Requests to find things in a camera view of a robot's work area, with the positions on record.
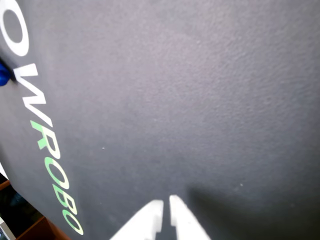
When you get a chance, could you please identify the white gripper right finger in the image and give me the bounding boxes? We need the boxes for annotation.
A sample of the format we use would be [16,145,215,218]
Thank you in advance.
[169,194,211,240]

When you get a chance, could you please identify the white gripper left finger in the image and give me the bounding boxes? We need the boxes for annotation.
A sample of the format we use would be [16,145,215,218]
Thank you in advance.
[109,199,165,240]

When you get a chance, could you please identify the blue Expo marker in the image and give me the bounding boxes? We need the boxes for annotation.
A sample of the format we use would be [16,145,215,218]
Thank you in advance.
[0,61,13,88]

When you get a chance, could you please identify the grey WOWROBO mat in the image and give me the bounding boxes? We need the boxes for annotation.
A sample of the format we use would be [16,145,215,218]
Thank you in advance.
[0,0,320,240]

